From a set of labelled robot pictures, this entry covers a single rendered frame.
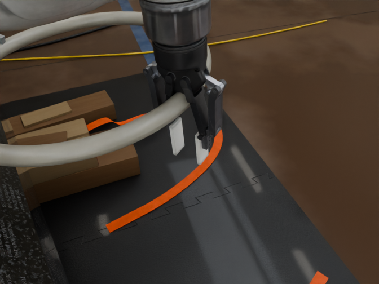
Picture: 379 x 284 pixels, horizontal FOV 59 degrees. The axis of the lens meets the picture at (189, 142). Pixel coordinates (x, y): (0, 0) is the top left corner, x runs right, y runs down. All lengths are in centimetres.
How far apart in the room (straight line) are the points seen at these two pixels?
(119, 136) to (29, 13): 20
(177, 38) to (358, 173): 156
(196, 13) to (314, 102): 186
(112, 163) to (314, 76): 154
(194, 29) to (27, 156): 27
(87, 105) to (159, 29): 156
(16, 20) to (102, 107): 159
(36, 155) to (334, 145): 169
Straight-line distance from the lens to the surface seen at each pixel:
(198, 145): 56
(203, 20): 44
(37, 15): 34
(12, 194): 87
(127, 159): 157
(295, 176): 175
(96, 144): 46
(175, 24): 42
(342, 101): 232
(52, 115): 193
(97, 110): 192
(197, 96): 51
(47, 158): 48
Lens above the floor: 128
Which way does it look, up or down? 44 degrees down
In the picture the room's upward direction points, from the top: straight up
